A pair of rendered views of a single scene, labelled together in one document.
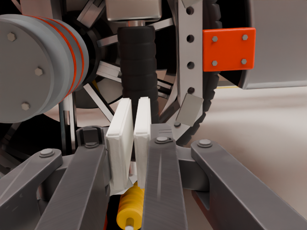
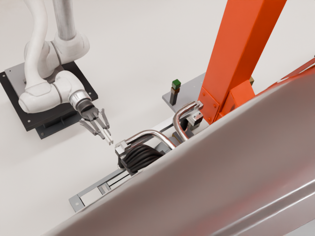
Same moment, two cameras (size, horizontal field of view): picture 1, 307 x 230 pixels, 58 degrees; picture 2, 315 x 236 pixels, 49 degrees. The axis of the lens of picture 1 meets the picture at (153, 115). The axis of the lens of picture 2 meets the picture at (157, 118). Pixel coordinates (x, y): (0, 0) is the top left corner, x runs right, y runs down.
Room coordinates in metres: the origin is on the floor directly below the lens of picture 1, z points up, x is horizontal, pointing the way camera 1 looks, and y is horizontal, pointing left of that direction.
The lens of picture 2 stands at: (0.82, -0.33, 2.15)
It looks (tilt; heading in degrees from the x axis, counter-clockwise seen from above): 57 degrees down; 137
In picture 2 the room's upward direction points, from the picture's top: 8 degrees clockwise
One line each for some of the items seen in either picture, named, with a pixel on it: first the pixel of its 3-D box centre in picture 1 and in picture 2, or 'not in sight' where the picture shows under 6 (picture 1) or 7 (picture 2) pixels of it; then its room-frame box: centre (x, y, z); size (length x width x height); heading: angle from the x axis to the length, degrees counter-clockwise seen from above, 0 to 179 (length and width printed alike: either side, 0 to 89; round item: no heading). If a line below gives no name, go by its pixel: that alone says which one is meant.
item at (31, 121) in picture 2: not in sight; (50, 98); (-0.68, 0.03, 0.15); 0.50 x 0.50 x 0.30; 88
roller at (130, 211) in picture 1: (133, 188); not in sight; (0.61, 0.06, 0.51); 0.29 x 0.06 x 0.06; 0
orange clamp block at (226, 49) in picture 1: (224, 49); not in sight; (0.51, -0.13, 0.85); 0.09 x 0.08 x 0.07; 90
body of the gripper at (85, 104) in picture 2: not in sight; (88, 112); (0.00, 0.01, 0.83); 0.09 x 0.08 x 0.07; 0
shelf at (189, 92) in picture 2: not in sight; (197, 91); (-0.02, 0.76, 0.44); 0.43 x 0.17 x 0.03; 90
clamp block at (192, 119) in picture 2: not in sight; (191, 113); (0.31, 0.35, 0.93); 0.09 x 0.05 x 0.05; 0
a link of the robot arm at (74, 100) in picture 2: not in sight; (80, 101); (-0.08, 0.01, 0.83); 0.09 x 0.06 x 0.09; 90
